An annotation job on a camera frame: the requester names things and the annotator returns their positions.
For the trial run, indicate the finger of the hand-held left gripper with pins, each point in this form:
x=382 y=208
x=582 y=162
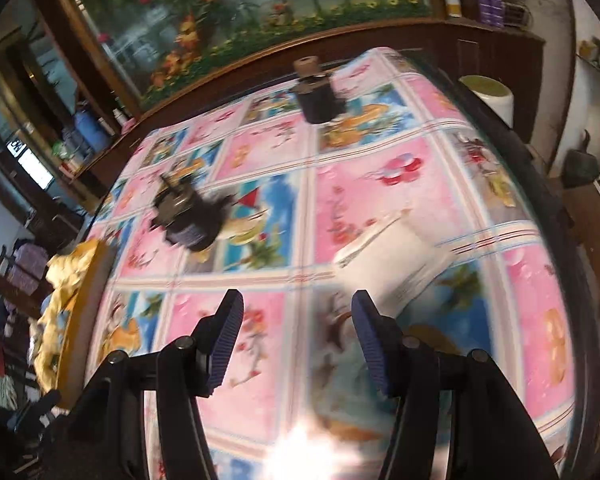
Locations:
x=32 y=410

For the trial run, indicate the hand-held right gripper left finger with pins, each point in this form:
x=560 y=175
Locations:
x=225 y=342

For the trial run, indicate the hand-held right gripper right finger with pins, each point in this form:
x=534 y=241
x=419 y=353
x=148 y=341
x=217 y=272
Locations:
x=372 y=342

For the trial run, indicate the large white packet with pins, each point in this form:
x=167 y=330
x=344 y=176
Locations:
x=395 y=260

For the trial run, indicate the yellow towel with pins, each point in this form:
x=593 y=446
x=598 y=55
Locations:
x=57 y=320

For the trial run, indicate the black electric motor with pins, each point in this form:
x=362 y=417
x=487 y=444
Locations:
x=192 y=217

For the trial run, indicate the purple cloth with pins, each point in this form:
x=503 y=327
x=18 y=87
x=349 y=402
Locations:
x=26 y=267

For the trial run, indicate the pink printed tablecloth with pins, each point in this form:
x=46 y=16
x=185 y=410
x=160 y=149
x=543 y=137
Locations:
x=360 y=180

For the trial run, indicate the black motor with wooden cap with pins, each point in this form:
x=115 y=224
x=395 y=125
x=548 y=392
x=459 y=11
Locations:
x=320 y=97

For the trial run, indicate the blue bottle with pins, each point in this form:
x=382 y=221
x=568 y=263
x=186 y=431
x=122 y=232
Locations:
x=90 y=130

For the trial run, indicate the white cylinder with yellow top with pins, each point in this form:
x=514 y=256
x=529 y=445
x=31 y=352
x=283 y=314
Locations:
x=490 y=97

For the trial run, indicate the dark wooden cabinet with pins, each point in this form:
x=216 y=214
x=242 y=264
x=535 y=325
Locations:
x=480 y=55

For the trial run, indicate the bamboo painted glass panel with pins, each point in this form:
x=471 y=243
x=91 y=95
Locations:
x=255 y=5

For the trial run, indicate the purple bottle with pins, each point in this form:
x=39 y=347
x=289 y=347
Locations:
x=496 y=7
x=483 y=5

